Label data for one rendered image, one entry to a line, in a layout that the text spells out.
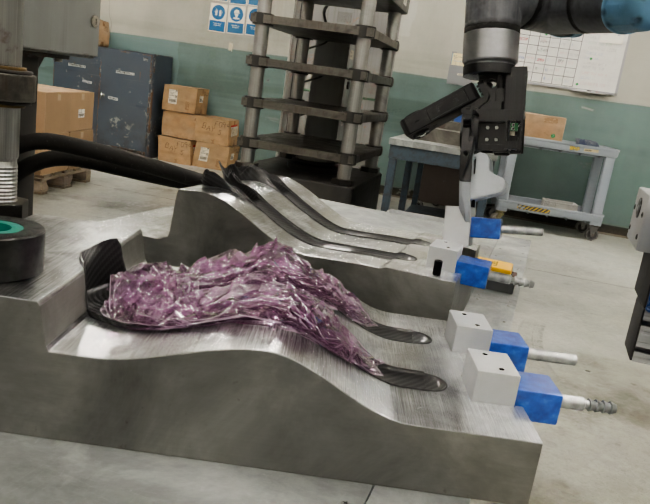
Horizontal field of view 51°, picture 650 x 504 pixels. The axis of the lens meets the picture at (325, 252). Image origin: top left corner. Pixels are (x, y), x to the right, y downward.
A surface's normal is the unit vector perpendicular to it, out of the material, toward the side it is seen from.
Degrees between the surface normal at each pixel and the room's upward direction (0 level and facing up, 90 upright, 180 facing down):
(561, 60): 90
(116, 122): 90
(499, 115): 82
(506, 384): 90
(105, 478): 0
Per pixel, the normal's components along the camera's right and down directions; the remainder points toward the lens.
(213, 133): -0.33, 0.13
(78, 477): 0.14, -0.96
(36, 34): 0.94, 0.21
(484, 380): -0.03, 0.24
